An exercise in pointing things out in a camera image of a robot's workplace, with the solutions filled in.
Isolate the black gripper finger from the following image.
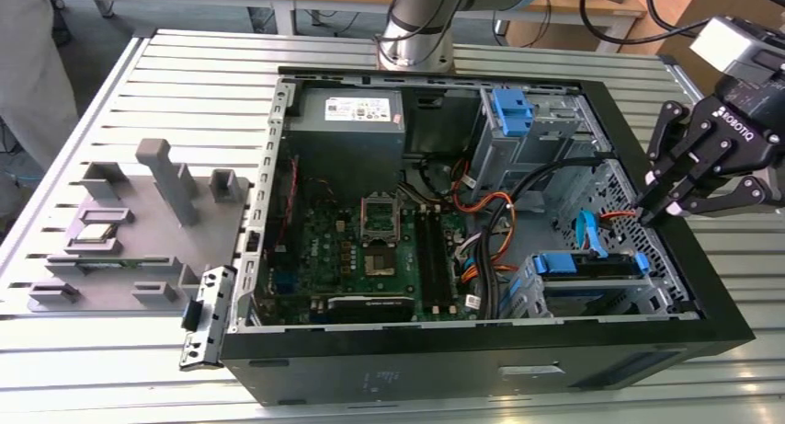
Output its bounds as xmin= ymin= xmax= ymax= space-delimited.
xmin=643 ymin=137 xmax=772 ymax=226
xmin=635 ymin=100 xmax=715 ymax=219

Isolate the blue data wire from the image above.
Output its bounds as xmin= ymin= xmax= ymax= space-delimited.
xmin=576 ymin=210 xmax=612 ymax=259

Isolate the hard disk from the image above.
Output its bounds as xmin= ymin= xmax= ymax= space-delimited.
xmin=531 ymin=250 xmax=652 ymax=317

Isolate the tall metal disk bay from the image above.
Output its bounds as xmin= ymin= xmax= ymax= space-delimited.
xmin=469 ymin=86 xmax=612 ymax=200

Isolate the low metal disk bay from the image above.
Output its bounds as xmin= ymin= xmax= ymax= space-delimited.
xmin=500 ymin=246 xmax=695 ymax=318

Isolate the wooden cabinet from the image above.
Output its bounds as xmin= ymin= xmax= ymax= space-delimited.
xmin=624 ymin=0 xmax=785 ymax=98

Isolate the blue plastic drive carrier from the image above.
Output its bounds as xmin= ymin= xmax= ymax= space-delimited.
xmin=489 ymin=87 xmax=535 ymax=138

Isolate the wooden desk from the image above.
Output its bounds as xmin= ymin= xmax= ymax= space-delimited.
xmin=48 ymin=0 xmax=651 ymax=52

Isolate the black RAM slot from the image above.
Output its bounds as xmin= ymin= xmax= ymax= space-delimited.
xmin=428 ymin=201 xmax=460 ymax=314
xmin=413 ymin=201 xmax=441 ymax=314

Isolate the metal socket cover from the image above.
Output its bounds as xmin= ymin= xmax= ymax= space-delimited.
xmin=360 ymin=191 xmax=407 ymax=244

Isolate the grey power supply unit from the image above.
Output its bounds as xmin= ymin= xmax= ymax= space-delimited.
xmin=286 ymin=86 xmax=409 ymax=204

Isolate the CPU socket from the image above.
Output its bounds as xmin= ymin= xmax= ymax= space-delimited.
xmin=361 ymin=243 xmax=404 ymax=278

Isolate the green motherboard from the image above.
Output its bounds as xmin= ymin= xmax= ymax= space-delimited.
xmin=255 ymin=191 xmax=492 ymax=327

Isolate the black PC case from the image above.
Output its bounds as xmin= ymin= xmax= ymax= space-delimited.
xmin=218 ymin=64 xmax=757 ymax=406

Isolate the black graphics card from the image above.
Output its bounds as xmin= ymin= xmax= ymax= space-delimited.
xmin=310 ymin=292 xmax=420 ymax=325

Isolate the grey parts rack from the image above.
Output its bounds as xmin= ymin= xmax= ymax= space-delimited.
xmin=27 ymin=138 xmax=256 ymax=314

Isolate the silver CPU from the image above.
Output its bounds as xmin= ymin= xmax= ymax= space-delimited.
xmin=72 ymin=222 xmax=116 ymax=242

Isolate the green RAM stick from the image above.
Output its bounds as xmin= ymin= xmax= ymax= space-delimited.
xmin=47 ymin=257 xmax=171 ymax=269

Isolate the person in white coat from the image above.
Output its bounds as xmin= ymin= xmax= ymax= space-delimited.
xmin=0 ymin=0 xmax=82 ymax=232

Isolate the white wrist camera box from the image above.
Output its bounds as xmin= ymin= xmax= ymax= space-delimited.
xmin=689 ymin=17 xmax=768 ymax=71

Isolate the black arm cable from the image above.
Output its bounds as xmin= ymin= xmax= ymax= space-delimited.
xmin=579 ymin=0 xmax=716 ymax=43

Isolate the orange wire bundle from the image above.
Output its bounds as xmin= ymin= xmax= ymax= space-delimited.
xmin=451 ymin=159 xmax=521 ymax=281

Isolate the thick black cable bundle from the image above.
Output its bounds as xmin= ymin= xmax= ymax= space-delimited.
xmin=477 ymin=155 xmax=608 ymax=318

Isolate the metal expansion slot bracket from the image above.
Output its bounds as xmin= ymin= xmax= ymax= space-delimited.
xmin=178 ymin=265 xmax=240 ymax=372

